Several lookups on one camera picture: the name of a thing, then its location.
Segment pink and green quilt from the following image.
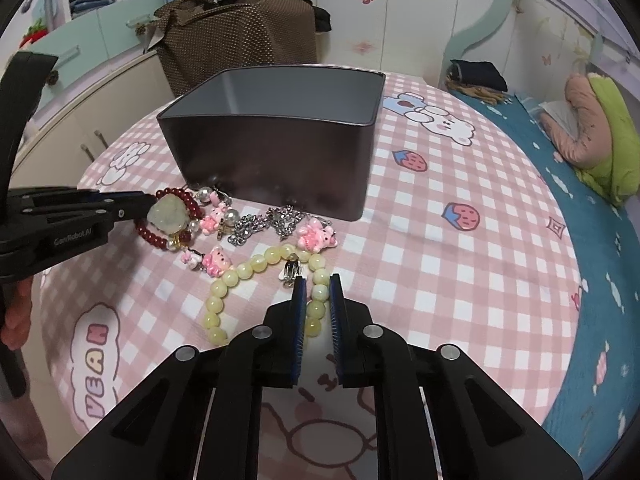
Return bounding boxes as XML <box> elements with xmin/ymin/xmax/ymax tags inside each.
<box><xmin>539</xmin><ymin>73</ymin><xmax>639</xmax><ymax>207</ymax></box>

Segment left human hand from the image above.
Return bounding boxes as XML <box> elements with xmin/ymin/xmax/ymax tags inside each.
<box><xmin>1</xmin><ymin>276</ymin><xmax>34</xmax><ymax>351</ymax></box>

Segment pale green jade pendant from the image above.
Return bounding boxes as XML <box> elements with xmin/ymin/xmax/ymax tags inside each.
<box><xmin>146</xmin><ymin>193</ymin><xmax>191</xmax><ymax>235</ymax></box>

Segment yellow-green bead bracelet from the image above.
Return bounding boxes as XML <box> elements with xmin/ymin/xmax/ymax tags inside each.
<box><xmin>202</xmin><ymin>242</ymin><xmax>331</xmax><ymax>345</ymax></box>

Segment brown polka dot bag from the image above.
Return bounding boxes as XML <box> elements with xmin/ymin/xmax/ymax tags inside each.
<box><xmin>153</xmin><ymin>0</ymin><xmax>318</xmax><ymax>96</ymax></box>

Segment dark folded clothes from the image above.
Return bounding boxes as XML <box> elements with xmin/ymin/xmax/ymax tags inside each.
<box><xmin>447</xmin><ymin>60</ymin><xmax>508</xmax><ymax>92</ymax></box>

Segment metal tin box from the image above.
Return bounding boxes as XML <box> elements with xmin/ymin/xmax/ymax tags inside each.
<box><xmin>157</xmin><ymin>65</ymin><xmax>385</xmax><ymax>221</ymax></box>

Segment pink bear charm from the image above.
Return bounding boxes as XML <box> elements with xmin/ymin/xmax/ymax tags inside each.
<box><xmin>296</xmin><ymin>218</ymin><xmax>337</xmax><ymax>254</ymax></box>

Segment beige cabinet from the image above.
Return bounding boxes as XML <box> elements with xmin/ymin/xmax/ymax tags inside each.
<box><xmin>10</xmin><ymin>53</ymin><xmax>172</xmax><ymax>188</ymax></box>

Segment dark red bead bracelet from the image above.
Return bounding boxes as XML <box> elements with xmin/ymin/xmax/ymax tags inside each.
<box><xmin>135</xmin><ymin>186</ymin><xmax>205</xmax><ymax>252</ymax></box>

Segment pink checkered tablecloth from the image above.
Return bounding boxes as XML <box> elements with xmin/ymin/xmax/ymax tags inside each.
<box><xmin>41</xmin><ymin>74</ymin><xmax>579</xmax><ymax>479</ymax></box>

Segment silver ear clip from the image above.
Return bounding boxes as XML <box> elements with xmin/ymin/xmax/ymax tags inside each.
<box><xmin>279</xmin><ymin>252</ymin><xmax>303</xmax><ymax>287</ymax></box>

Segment teal drawer unit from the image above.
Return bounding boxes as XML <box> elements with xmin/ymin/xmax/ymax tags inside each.
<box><xmin>28</xmin><ymin>0</ymin><xmax>164</xmax><ymax>108</ymax></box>

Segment teal patterned bed sheet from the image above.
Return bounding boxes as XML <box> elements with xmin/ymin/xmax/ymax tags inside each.
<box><xmin>471</xmin><ymin>96</ymin><xmax>639</xmax><ymax>477</ymax></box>

